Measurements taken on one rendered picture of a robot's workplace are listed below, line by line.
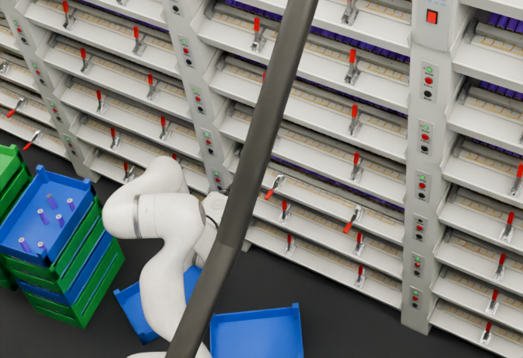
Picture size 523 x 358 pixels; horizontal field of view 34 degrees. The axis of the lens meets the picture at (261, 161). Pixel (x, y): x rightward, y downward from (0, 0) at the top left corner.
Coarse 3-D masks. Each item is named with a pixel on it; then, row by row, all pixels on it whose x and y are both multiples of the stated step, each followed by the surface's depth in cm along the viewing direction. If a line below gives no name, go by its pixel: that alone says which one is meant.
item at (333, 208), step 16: (240, 144) 267; (224, 160) 264; (272, 176) 264; (288, 192) 260; (304, 192) 259; (320, 192) 257; (352, 192) 254; (320, 208) 256; (336, 208) 254; (352, 208) 253; (352, 224) 254; (368, 224) 250; (384, 224) 248; (400, 224) 247; (400, 240) 245
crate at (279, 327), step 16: (224, 320) 288; (240, 320) 288; (256, 320) 288; (272, 320) 288; (288, 320) 287; (224, 336) 286; (240, 336) 285; (256, 336) 284; (272, 336) 284; (288, 336) 283; (224, 352) 282; (240, 352) 282; (256, 352) 281; (272, 352) 280; (288, 352) 280
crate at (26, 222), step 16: (48, 176) 282; (64, 176) 278; (32, 192) 279; (48, 192) 281; (64, 192) 280; (80, 192) 280; (16, 208) 273; (32, 208) 278; (48, 208) 277; (64, 208) 276; (80, 208) 272; (16, 224) 274; (32, 224) 274; (48, 224) 273; (0, 240) 269; (16, 240) 270; (32, 240) 270; (48, 240) 269; (64, 240) 267; (16, 256) 266; (32, 256) 261; (48, 256) 261
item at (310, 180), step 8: (240, 152) 267; (272, 168) 262; (280, 168) 261; (288, 168) 260; (296, 176) 259; (304, 176) 258; (296, 184) 259; (312, 184) 257; (320, 184) 256; (328, 184) 255; (336, 192) 253; (344, 192) 252; (352, 200) 251; (360, 200) 250; (368, 208) 250; (376, 208) 248; (384, 208) 247; (392, 216) 246; (400, 216) 245; (392, 224) 246
